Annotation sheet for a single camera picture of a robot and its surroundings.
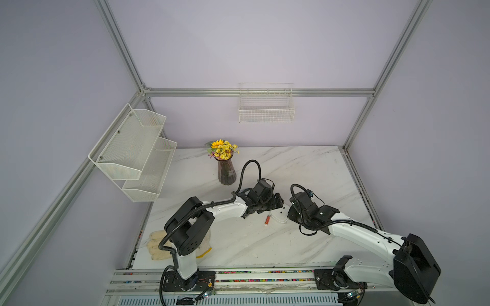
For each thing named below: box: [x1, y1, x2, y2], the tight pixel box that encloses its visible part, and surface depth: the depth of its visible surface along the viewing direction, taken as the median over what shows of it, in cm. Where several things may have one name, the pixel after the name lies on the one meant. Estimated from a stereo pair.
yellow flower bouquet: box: [204, 138, 240, 161], surface depth 88 cm
